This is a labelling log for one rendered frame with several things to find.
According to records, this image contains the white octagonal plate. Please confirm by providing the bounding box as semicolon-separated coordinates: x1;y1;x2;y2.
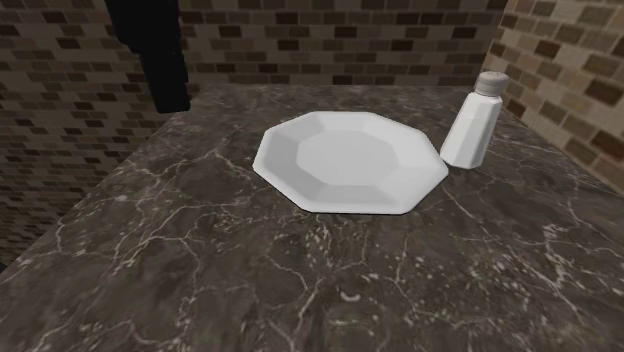
251;110;450;216

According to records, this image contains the white salt shaker grey cap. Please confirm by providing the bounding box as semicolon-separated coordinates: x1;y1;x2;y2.
439;70;510;170

